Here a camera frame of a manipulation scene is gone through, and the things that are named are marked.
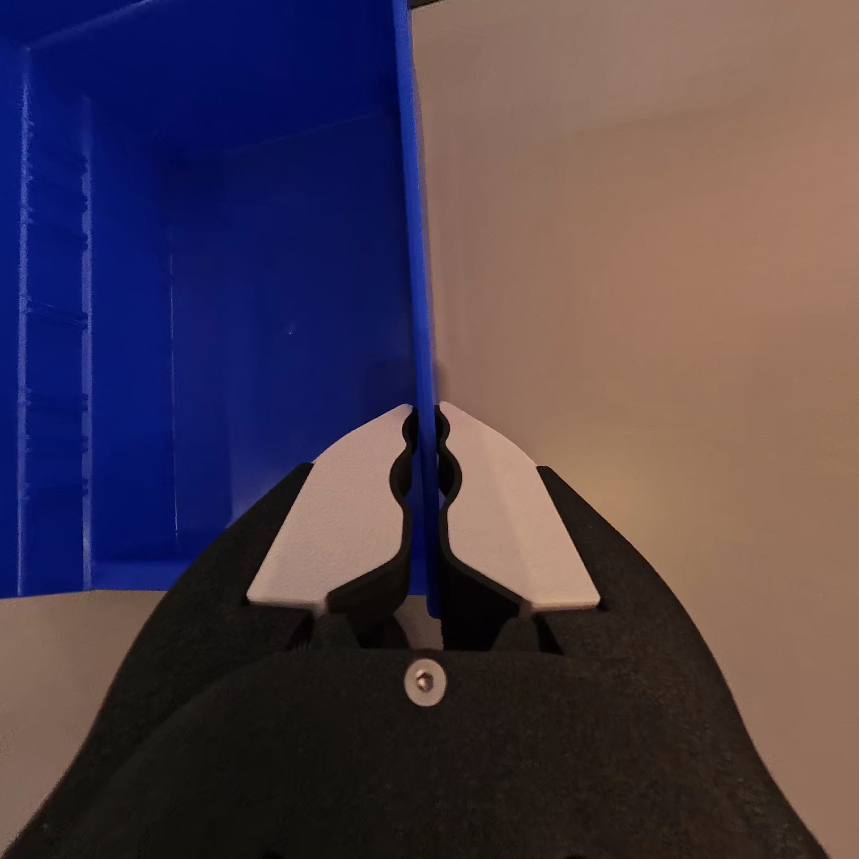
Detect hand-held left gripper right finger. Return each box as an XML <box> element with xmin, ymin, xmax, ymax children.
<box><xmin>435</xmin><ymin>401</ymin><xmax>601</xmax><ymax>613</ymax></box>

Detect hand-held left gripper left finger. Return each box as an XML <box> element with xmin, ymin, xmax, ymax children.
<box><xmin>247</xmin><ymin>403</ymin><xmax>420</xmax><ymax>613</ymax></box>

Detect blue plastic bin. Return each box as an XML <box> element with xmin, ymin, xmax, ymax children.
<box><xmin>0</xmin><ymin>0</ymin><xmax>444</xmax><ymax>620</ymax></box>

